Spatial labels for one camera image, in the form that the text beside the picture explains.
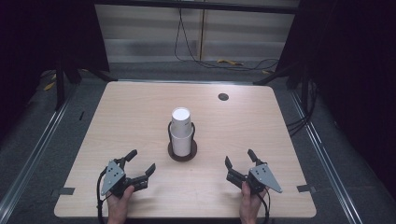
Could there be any metal floor rail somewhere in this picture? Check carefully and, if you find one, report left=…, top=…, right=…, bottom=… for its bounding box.
left=289, top=89, right=364, bottom=224
left=0, top=91, right=78, bottom=217

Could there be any long yellow floor tape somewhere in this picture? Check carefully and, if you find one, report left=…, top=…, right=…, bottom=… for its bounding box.
left=216, top=58, right=245, bottom=67

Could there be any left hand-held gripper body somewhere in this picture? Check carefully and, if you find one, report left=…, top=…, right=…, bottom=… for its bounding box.
left=100, top=158, right=135, bottom=199

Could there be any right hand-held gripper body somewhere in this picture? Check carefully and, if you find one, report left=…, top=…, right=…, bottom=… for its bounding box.
left=242, top=163, right=284, bottom=196

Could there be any black hanging wall cable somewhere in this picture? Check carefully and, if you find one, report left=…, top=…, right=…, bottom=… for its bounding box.
left=174, top=7, right=280, bottom=72

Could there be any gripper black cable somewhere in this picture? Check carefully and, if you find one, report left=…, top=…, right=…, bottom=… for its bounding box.
left=257, top=189, right=271, bottom=224
left=95, top=167, right=109, bottom=224

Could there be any person's left hand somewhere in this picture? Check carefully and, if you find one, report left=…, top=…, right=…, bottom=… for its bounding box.
left=106, top=185, right=135, bottom=224

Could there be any dark round cup holder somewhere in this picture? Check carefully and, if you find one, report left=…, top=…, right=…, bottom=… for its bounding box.
left=167, top=120, right=198, bottom=162

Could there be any person's right hand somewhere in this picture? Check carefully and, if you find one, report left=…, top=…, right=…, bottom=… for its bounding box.
left=238, top=181, right=268, bottom=224

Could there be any stack of white paper cups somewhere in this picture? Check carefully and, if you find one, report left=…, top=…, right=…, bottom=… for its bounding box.
left=169, top=106, right=194, bottom=158

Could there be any black metal stand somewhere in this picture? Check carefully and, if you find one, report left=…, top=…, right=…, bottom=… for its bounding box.
left=54, top=55, right=119, bottom=112
left=252, top=62, right=313, bottom=105

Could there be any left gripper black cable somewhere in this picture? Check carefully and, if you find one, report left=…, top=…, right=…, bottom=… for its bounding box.
left=95, top=167, right=109, bottom=224

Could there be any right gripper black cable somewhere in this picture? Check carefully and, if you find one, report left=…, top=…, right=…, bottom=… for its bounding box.
left=257, top=189, right=271, bottom=224

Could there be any bundle of black floor cables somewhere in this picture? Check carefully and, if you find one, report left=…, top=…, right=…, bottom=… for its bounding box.
left=286, top=79, right=319, bottom=136

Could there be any dark curtain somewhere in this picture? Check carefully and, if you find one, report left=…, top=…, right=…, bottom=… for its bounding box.
left=275, top=0, right=396, bottom=202
left=0, top=0, right=110, bottom=143

